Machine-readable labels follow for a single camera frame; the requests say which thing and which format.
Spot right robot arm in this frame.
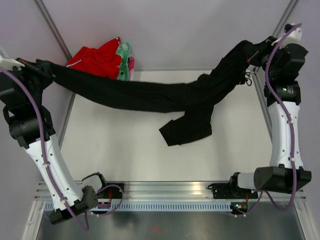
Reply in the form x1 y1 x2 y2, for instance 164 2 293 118
227 36 312 198

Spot red garment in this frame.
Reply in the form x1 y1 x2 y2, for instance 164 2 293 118
66 37 122 80

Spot black trousers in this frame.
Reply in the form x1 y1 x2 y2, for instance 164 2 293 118
36 40 258 146

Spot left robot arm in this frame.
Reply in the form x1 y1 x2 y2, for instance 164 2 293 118
0 58 109 224

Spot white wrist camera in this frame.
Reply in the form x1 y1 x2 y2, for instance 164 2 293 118
0 47 25 71
271 23 302 48

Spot aluminium mounting rail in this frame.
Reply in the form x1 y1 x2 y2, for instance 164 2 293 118
32 181 306 202

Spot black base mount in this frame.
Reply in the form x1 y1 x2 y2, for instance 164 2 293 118
207 172 258 200
97 182 125 201

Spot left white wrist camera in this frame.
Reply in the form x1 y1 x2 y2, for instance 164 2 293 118
0 47 25 71

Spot white slotted cable duct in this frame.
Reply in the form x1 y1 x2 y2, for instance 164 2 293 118
44 202 232 212

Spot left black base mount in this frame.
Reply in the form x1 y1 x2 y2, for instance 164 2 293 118
97 182 125 201

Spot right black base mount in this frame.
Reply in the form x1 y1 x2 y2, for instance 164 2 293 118
207 172 258 200

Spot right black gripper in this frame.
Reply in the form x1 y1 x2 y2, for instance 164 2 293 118
245 36 287 79

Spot green white patterned garment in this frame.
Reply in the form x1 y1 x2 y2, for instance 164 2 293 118
115 42 131 81

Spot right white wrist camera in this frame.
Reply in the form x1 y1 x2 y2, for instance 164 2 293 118
271 23 302 48

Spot pink white garment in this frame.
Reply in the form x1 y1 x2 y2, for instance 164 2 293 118
127 56 136 76

